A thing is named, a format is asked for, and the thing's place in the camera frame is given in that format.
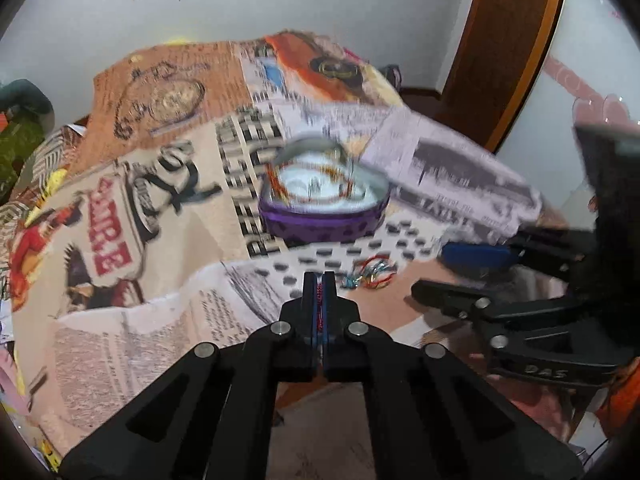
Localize pink heart sticker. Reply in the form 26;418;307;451
571;92;640;127

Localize green cloth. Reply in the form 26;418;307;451
0;119;47;207

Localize tangle of colourful bracelets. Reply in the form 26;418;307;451
342;255;399;291

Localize pink swirl band sticker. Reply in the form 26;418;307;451
544;55;602;102

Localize dark cloth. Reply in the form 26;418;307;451
0;78;56;127

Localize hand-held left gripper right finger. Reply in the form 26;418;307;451
322;270;584;480

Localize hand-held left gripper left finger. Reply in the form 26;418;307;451
60;271;322;480

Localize purple heart-shaped tin box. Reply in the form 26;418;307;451
257;132;392;247

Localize brown wooden door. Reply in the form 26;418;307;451
439;0;572;154

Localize white sliding wardrobe door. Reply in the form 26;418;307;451
495;0;640;261

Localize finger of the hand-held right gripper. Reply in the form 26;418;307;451
411;279;627;387
439;231;597;282

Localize grey bag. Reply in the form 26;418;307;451
381;63;404;94

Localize printed blanket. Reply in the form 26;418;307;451
0;30;601;463

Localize orange beaded bracelet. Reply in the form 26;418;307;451
265;156;359;204

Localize red beaded bracelet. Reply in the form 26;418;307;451
313;282;326;334

